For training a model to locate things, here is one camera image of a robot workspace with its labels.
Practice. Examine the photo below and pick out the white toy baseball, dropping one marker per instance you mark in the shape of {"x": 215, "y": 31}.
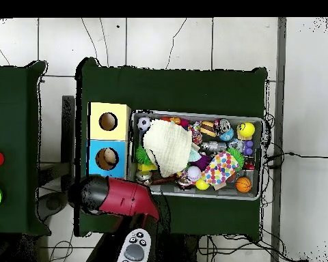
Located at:
{"x": 194, "y": 173}

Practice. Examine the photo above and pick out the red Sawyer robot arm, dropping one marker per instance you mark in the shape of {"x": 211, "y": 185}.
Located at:
{"x": 125, "y": 196}

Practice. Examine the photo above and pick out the plush hamburger toy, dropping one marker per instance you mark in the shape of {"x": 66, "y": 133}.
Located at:
{"x": 207, "y": 128}

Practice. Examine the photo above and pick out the wooden box with three holes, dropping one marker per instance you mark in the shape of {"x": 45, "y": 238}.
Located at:
{"x": 117, "y": 131}

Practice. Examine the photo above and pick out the polka dot cloth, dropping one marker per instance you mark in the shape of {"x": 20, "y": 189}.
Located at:
{"x": 221, "y": 166}

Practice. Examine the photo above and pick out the yellow ball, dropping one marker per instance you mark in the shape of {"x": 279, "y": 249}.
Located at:
{"x": 246, "y": 129}

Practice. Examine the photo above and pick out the cream muslin cloth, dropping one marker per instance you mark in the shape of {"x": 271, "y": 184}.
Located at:
{"x": 169, "y": 147}

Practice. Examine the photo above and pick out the small soccer ball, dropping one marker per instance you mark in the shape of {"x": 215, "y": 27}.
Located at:
{"x": 144, "y": 123}

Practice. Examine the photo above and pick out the dark green tablecloth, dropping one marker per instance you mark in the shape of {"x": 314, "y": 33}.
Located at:
{"x": 166, "y": 90}
{"x": 16, "y": 122}

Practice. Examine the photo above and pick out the small orange basketball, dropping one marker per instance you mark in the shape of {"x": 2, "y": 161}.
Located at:
{"x": 243, "y": 184}

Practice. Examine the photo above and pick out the large green spiky ball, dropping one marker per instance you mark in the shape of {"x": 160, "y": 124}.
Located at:
{"x": 140, "y": 155}

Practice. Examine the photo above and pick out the light blue muslin cloth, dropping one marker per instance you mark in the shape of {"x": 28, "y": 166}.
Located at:
{"x": 194, "y": 157}

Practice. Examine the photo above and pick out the shallow mesh bin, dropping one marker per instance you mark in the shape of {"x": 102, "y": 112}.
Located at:
{"x": 229, "y": 194}

